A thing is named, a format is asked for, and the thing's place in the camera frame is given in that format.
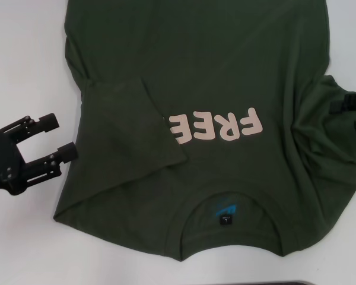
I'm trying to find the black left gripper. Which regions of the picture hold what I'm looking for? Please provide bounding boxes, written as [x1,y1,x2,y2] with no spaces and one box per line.
[0,112,79,197]

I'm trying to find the dark green FREE t-shirt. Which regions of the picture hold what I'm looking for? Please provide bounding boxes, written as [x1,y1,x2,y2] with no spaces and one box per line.
[53,0,356,264]

